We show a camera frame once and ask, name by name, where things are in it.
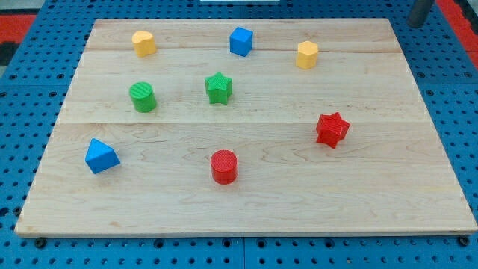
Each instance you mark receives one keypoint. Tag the red cylinder block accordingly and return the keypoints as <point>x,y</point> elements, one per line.
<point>224,167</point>

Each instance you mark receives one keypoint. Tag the blue triangle block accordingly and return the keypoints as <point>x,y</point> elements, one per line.
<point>100,156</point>

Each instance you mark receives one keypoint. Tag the green star block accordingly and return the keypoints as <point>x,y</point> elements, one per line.
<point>218,88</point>

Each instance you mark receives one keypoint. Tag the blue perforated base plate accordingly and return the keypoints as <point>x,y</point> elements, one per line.
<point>37,78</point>

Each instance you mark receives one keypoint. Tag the green cylinder block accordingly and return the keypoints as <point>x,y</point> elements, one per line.
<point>142,97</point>

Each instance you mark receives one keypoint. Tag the red star block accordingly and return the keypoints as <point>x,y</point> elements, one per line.
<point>331,129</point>

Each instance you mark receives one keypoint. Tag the wooden board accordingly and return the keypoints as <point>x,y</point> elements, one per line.
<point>389,176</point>

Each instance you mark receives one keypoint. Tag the yellow heart block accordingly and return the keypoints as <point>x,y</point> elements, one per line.
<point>144,43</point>

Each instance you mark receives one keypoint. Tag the blue cube block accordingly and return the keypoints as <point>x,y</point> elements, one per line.
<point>240,41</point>

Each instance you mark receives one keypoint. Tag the yellow hexagon block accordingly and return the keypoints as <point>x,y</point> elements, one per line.
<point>307,53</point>

